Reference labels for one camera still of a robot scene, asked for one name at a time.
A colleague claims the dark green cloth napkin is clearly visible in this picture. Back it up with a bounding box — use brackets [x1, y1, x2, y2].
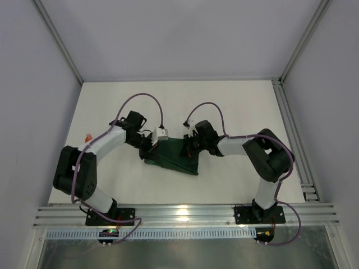
[144, 138, 199, 176]

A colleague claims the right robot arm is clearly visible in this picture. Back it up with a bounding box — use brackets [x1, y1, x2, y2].
[181, 120, 295, 222]

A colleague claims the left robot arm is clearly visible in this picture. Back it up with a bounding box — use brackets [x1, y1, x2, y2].
[53, 111, 154, 225]

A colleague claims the orange plastic fork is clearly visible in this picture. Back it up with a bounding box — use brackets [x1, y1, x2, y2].
[85, 133, 93, 142]

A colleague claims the left black controller board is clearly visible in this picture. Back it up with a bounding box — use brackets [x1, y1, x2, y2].
[97, 229, 119, 244]

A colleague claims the black controller board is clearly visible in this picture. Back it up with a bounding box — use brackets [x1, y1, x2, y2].
[254, 228, 275, 245]
[97, 229, 119, 244]

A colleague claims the right black controller board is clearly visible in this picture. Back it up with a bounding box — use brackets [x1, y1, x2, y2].
[254, 228, 275, 245]

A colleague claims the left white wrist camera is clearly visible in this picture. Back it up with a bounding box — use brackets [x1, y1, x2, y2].
[151, 127, 168, 146]

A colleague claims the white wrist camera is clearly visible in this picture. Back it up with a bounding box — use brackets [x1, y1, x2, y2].
[151, 127, 168, 146]
[183, 119, 197, 137]

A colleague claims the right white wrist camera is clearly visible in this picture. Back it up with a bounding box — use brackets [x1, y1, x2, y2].
[183, 119, 197, 137]

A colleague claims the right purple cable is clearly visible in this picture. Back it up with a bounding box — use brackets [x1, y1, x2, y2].
[183, 102, 302, 247]

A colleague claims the purple cable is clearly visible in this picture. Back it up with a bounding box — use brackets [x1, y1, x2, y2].
[183, 102, 302, 247]
[70, 93, 165, 247]

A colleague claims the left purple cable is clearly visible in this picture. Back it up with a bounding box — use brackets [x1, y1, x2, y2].
[70, 93, 165, 247]

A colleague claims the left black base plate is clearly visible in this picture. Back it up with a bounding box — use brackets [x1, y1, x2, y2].
[85, 208, 135, 226]

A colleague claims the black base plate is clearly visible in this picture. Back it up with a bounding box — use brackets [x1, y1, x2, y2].
[233, 205, 286, 224]
[85, 208, 135, 226]

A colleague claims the slotted grey cable duct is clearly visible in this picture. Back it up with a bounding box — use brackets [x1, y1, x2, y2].
[45, 227, 255, 240]

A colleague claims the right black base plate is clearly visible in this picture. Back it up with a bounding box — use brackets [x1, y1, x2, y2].
[233, 205, 286, 224]

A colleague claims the front aluminium rail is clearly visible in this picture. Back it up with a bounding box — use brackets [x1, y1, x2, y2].
[33, 203, 340, 229]

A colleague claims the aluminium rail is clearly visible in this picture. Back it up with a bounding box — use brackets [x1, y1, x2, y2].
[33, 203, 340, 229]
[271, 78, 321, 203]

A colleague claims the right side aluminium rail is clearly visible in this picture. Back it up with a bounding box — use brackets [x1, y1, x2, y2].
[271, 78, 321, 203]

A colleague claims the left rear frame post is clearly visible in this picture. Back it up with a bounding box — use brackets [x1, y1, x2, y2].
[31, 0, 84, 86]

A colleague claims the frame post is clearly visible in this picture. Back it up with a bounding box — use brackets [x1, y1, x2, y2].
[279, 0, 332, 84]
[31, 0, 84, 86]

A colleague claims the right rear frame post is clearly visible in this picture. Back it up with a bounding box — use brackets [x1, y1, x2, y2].
[279, 0, 332, 84]

